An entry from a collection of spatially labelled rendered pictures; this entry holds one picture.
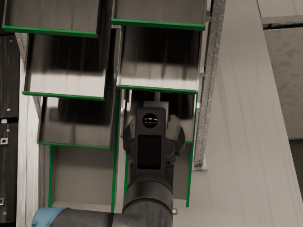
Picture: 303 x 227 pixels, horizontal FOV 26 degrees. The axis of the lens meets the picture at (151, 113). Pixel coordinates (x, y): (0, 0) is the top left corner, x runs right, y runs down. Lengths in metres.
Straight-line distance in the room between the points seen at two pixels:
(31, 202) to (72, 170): 0.13
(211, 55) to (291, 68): 0.88
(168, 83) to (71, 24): 0.21
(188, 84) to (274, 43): 0.89
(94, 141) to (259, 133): 0.54
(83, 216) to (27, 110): 0.66
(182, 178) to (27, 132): 0.38
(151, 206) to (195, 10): 0.28
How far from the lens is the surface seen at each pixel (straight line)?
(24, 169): 1.45
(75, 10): 0.94
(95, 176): 1.34
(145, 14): 0.94
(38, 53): 1.08
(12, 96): 1.54
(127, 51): 1.08
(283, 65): 2.03
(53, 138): 1.21
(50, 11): 0.94
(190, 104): 1.20
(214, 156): 1.56
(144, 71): 1.07
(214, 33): 1.14
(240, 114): 1.63
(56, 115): 1.21
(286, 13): 1.85
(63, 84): 1.07
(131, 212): 0.93
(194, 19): 0.94
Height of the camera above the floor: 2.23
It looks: 58 degrees down
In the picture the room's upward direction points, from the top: straight up
